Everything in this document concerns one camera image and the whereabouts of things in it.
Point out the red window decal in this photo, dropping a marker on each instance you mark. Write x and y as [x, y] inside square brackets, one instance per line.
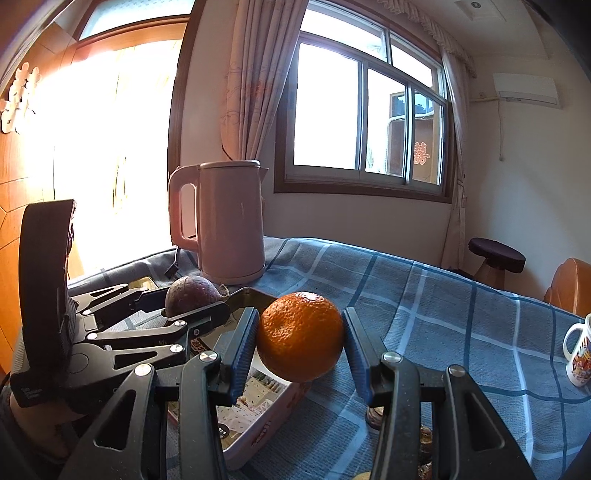
[421, 153]

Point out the brown box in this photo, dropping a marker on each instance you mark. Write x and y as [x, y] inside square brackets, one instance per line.
[263, 441]

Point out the pink electric kettle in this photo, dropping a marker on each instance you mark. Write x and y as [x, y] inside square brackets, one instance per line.
[231, 221]

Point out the brown framed sliding window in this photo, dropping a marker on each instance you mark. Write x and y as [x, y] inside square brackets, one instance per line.
[369, 115]

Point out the wooden wardrobe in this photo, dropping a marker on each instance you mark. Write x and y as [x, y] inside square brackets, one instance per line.
[27, 175]

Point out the purple passion fruit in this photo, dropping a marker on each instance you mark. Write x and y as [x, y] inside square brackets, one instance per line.
[189, 293]

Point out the wooden chair back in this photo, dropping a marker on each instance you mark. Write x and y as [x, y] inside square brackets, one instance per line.
[570, 281]

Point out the orange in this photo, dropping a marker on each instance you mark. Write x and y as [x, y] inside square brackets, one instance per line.
[300, 337]

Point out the pink patterned curtain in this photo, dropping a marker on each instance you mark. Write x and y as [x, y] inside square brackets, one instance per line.
[254, 83]

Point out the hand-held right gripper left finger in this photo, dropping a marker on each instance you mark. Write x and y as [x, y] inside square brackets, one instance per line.
[244, 350]

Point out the dark round stool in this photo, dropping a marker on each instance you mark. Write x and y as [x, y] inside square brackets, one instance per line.
[496, 251]

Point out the ceiling light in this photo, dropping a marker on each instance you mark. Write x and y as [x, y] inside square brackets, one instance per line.
[474, 7]

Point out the white printed mug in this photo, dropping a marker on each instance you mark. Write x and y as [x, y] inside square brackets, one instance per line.
[579, 355]

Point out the frilled curtain valance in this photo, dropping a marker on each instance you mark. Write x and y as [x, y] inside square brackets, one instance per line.
[429, 32]

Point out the person's left hand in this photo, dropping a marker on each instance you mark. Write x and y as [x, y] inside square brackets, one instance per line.
[46, 429]

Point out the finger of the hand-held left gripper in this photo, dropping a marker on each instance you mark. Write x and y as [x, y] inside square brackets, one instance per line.
[198, 318]
[115, 300]

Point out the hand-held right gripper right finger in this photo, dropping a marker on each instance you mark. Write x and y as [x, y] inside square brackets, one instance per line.
[358, 355]

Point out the white air conditioner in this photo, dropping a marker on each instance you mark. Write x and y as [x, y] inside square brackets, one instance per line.
[526, 90]

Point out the white paper wardrobe decoration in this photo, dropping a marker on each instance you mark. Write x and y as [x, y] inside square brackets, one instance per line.
[21, 99]

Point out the pink plain curtain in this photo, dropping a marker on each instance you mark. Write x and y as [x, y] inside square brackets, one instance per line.
[459, 161]

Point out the blue plaid tablecloth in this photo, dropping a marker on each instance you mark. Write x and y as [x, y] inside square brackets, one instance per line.
[438, 314]

